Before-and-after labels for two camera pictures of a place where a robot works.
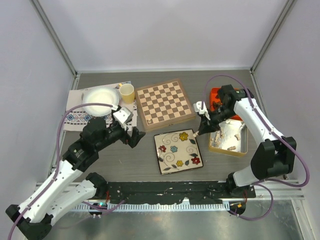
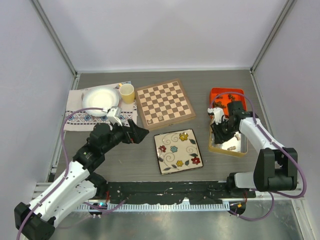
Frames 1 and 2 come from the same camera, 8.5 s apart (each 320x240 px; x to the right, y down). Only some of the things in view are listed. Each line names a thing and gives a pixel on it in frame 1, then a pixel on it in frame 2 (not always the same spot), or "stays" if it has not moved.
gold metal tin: [231, 138] stays
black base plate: [165, 192] stays
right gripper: [205, 123] to [219, 137]
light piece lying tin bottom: [231, 148] stays
